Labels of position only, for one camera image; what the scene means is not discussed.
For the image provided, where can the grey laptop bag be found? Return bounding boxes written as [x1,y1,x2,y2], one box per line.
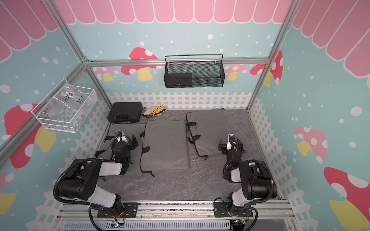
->
[139,120,190,176]
[186,109,234,159]
[95,124,145,176]

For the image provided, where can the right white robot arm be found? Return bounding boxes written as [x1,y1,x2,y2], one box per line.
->
[214,134,278,217]

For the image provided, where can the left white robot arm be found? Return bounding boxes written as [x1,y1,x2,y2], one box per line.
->
[53,130,139,217]

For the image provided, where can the black plastic tool case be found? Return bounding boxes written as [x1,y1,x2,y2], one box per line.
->
[107,102,143,124]

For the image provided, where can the yellow black pliers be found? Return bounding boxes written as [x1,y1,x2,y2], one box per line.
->
[152,106,166,116]

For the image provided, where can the white wire basket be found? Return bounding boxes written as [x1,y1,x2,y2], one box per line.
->
[31,78,98,133]

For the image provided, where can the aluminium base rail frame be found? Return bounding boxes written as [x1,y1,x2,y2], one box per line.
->
[51,198,300,231]

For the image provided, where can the black wire mesh basket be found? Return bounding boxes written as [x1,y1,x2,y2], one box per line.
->
[164,54,225,88]

